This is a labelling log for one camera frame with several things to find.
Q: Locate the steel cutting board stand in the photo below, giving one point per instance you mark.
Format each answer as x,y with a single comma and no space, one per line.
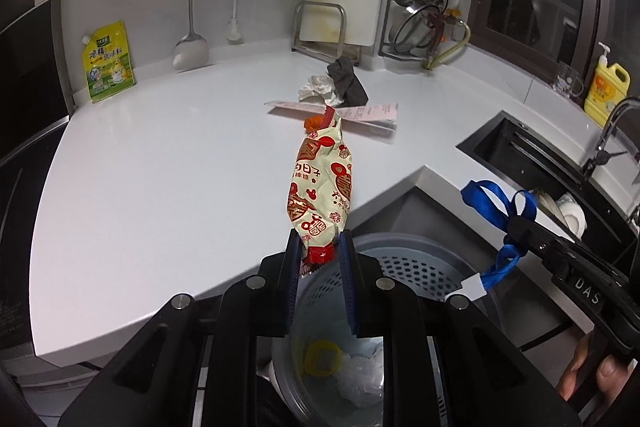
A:
320,5

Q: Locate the white tissue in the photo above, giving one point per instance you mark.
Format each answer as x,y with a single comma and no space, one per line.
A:
317,87

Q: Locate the black sink faucet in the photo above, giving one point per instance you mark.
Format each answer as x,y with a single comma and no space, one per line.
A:
612,117

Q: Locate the pink paper receipt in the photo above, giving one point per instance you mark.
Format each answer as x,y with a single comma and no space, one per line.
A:
375,112

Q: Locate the clear plastic bag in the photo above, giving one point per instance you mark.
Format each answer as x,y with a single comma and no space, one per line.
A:
362,377

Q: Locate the black sink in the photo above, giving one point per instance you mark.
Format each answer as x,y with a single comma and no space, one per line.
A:
525,157

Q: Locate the grey perforated bin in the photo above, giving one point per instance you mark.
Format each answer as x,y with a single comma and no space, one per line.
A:
415,267

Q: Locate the dark grey cloth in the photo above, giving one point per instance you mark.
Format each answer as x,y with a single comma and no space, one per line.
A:
350,82

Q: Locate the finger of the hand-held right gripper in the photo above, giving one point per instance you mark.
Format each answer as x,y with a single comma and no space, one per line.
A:
530,229
522,247

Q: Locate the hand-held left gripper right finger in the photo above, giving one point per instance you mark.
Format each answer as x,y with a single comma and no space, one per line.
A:
350,277

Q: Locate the glass mug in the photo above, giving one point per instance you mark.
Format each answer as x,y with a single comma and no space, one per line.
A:
567,79

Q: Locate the pile of white dishes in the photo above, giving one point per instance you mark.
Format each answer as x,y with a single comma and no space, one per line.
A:
572,212

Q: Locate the yellow dish soap bottle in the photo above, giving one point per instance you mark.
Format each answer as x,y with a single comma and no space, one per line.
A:
607,92

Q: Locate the person's right hand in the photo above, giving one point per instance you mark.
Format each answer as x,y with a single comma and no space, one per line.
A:
612,377

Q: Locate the yellow green seasoning pouch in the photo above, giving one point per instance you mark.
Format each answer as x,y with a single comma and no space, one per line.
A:
107,67

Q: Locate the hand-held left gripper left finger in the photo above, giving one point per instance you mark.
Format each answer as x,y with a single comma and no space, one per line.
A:
292,277

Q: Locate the glass pot lid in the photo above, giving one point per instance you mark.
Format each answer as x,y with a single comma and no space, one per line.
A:
410,32

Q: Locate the cream and red snack wrapper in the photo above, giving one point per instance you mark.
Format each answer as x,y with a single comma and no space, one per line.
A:
317,187

